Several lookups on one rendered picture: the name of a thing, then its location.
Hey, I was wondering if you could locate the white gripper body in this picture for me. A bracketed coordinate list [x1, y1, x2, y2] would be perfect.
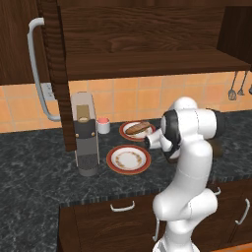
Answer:
[143, 128, 165, 151]

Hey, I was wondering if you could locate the dark wood lower cabinet door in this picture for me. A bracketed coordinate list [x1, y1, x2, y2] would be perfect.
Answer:
[225, 187, 252, 246]

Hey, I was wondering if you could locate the dark wood side cabinet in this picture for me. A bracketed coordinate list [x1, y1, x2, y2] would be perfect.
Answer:
[216, 5, 252, 64]

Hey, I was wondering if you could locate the dark wood closed cabinet door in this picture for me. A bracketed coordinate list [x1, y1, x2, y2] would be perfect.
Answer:
[0, 0, 51, 87]

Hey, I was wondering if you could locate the brown long pastry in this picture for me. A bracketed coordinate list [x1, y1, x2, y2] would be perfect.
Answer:
[125, 120, 152, 136]

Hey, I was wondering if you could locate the red rimmed plate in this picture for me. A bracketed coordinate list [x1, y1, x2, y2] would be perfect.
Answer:
[105, 144, 153, 176]
[118, 120, 158, 143]

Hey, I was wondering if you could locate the white cup with pink top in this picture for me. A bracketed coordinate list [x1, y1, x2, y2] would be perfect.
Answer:
[96, 116, 112, 135]

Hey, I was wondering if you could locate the grey coffee machine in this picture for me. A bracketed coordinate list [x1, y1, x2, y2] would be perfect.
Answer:
[70, 92, 101, 178]

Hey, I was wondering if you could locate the hanging grey spatula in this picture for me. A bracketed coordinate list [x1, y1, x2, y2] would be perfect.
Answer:
[227, 70, 238, 101]

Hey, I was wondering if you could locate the dark wood drawer front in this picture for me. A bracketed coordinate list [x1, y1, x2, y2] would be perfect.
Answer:
[72, 192, 165, 252]

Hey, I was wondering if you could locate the grey lower door handle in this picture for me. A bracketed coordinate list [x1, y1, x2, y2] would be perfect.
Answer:
[152, 219, 162, 243]
[233, 198, 251, 226]

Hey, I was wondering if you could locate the dark wood wall cabinet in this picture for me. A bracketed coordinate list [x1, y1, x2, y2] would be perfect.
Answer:
[57, 0, 252, 82]

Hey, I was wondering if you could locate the white wall outlet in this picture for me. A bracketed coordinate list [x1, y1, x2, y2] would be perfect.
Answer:
[40, 82, 57, 101]

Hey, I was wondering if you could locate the grey cabinet door handle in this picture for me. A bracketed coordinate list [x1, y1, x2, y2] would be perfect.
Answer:
[27, 17, 62, 123]

